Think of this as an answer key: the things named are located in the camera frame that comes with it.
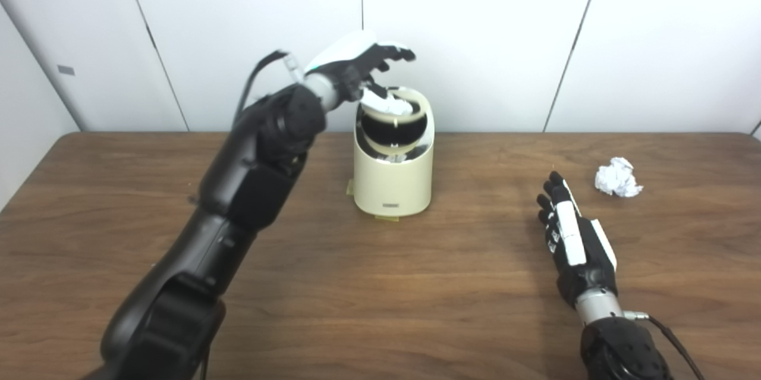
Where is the cream-colored bin body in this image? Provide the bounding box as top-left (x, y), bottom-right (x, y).
top-left (353, 87), bottom-right (435, 217)

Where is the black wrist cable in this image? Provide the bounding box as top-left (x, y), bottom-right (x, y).
top-left (232, 50), bottom-right (304, 128)
top-left (623, 310), bottom-right (705, 380)

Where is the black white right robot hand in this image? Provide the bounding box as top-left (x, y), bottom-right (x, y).
top-left (536, 171), bottom-right (619, 309)

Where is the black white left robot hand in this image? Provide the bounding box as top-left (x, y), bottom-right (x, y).
top-left (303, 29), bottom-right (417, 118)

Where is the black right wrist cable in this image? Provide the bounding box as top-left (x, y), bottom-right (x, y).
top-left (623, 310), bottom-right (705, 380)

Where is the white paper ball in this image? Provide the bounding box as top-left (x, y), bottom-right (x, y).
top-left (595, 157), bottom-right (644, 198)

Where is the round cream bin lid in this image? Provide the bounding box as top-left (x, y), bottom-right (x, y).
top-left (360, 87), bottom-right (429, 125)

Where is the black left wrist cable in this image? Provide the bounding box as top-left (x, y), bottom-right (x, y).
top-left (232, 50), bottom-right (304, 128)

